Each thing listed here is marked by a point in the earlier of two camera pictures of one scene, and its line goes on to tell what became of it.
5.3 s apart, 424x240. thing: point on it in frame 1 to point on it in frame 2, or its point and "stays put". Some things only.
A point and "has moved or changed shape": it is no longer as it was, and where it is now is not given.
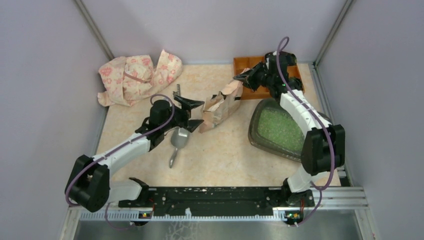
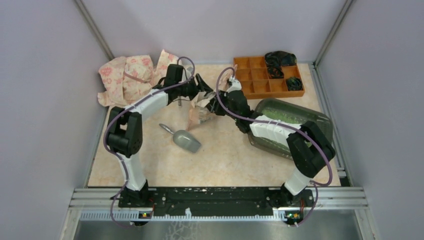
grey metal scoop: [179, 138] has moved or changed shape
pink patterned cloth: [127, 79] stays put
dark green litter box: [272, 127] stays put
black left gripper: [187, 104] to [202, 86]
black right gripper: [249, 77] to [214, 106]
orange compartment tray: [264, 91] stays put
